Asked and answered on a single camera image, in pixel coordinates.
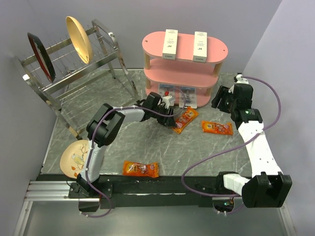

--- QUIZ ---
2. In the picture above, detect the white razor box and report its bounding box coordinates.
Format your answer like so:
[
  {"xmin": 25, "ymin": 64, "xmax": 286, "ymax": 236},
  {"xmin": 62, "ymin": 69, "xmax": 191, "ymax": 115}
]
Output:
[
  {"xmin": 162, "ymin": 29, "xmax": 178, "ymax": 60},
  {"xmin": 192, "ymin": 31, "xmax": 208, "ymax": 62}
]

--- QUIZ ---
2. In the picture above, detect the purple cable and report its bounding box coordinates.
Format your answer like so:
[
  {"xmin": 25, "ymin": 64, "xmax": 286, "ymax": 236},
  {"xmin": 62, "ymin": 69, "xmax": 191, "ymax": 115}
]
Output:
[
  {"xmin": 181, "ymin": 76, "xmax": 282, "ymax": 217},
  {"xmin": 85, "ymin": 87, "xmax": 187, "ymax": 218}
]

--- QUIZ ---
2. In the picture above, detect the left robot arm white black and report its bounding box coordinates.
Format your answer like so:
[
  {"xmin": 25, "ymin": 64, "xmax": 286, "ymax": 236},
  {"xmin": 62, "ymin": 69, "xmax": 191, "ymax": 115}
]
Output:
[{"xmin": 76, "ymin": 92, "xmax": 176, "ymax": 198}]

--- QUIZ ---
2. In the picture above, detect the orange razor bag front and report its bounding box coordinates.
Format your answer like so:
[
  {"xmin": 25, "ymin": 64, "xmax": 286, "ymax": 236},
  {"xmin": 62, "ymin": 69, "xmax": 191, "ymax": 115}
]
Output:
[{"xmin": 122, "ymin": 161, "xmax": 159, "ymax": 178}]

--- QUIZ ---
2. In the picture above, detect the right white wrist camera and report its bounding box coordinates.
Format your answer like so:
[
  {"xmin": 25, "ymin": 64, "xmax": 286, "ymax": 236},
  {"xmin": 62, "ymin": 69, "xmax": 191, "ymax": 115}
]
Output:
[{"xmin": 228, "ymin": 73, "xmax": 244, "ymax": 93}]

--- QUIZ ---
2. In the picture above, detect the metal dish rack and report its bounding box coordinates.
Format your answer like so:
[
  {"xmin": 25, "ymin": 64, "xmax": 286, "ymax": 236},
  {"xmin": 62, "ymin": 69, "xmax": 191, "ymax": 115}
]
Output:
[{"xmin": 12, "ymin": 19, "xmax": 139, "ymax": 140}]

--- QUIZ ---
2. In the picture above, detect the yellow wooden plate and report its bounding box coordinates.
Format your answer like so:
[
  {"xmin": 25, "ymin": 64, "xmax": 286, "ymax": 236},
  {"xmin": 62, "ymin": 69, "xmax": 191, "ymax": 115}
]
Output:
[{"xmin": 66, "ymin": 16, "xmax": 93, "ymax": 64}]

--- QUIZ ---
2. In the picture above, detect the bird painted wooden plate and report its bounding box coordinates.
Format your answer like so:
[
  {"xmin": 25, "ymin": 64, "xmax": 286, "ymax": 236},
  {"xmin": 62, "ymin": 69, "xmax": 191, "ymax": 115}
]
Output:
[{"xmin": 60, "ymin": 140, "xmax": 89, "ymax": 179}]

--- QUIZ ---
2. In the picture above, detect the blue razor blister pack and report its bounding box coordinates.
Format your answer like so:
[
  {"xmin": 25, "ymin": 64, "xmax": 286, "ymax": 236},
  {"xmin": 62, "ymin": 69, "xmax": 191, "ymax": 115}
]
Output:
[
  {"xmin": 158, "ymin": 84, "xmax": 175, "ymax": 105},
  {"xmin": 179, "ymin": 87, "xmax": 197, "ymax": 109}
]

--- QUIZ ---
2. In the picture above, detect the black red plate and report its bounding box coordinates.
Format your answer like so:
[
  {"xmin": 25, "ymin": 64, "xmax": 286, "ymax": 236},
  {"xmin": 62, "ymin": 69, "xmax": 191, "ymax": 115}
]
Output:
[{"xmin": 27, "ymin": 32, "xmax": 56, "ymax": 83}]

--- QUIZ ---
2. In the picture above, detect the pink three-tier shelf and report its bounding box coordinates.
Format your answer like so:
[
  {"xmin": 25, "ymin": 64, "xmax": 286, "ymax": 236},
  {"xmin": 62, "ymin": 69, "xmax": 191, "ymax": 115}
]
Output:
[{"xmin": 142, "ymin": 31, "xmax": 228, "ymax": 107}]

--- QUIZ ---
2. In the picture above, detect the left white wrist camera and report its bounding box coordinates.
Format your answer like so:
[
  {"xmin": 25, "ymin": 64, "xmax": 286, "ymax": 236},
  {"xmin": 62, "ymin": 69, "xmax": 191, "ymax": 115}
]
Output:
[{"xmin": 161, "ymin": 91, "xmax": 176, "ymax": 108}]

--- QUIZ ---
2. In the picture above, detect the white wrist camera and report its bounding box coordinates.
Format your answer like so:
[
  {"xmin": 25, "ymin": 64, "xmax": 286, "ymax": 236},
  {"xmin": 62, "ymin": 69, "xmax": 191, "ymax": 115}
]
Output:
[
  {"xmin": 228, "ymin": 73, "xmax": 244, "ymax": 93},
  {"xmin": 161, "ymin": 91, "xmax": 176, "ymax": 108}
]

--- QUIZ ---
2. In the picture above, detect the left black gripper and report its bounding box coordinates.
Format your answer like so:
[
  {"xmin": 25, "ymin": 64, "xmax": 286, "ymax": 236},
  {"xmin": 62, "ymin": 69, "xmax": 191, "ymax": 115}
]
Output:
[{"xmin": 152, "ymin": 105, "xmax": 177, "ymax": 128}]

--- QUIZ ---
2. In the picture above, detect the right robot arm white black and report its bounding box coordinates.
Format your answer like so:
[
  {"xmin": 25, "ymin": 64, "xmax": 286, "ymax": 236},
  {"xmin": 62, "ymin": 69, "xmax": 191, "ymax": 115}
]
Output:
[{"xmin": 211, "ymin": 84, "xmax": 292, "ymax": 208}]

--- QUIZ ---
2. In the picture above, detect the orange razor bag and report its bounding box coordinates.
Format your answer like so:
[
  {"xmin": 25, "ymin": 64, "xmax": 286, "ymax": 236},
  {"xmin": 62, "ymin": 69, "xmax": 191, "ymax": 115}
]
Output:
[
  {"xmin": 201, "ymin": 120, "xmax": 233, "ymax": 135},
  {"xmin": 172, "ymin": 107, "xmax": 199, "ymax": 134},
  {"xmin": 122, "ymin": 161, "xmax": 159, "ymax": 178}
]

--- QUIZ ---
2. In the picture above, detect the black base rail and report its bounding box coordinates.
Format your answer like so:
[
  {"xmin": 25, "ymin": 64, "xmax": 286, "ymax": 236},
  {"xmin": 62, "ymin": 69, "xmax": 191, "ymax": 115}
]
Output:
[{"xmin": 37, "ymin": 174, "xmax": 237, "ymax": 213}]

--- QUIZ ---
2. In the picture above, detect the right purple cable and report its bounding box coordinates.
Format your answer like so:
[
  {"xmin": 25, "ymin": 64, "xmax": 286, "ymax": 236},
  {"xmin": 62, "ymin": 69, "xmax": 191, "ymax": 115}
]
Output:
[{"xmin": 181, "ymin": 76, "xmax": 282, "ymax": 217}]

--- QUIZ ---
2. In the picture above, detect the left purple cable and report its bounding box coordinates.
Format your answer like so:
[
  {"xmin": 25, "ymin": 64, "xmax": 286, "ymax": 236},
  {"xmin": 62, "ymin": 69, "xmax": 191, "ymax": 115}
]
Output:
[{"xmin": 85, "ymin": 87, "xmax": 187, "ymax": 218}]

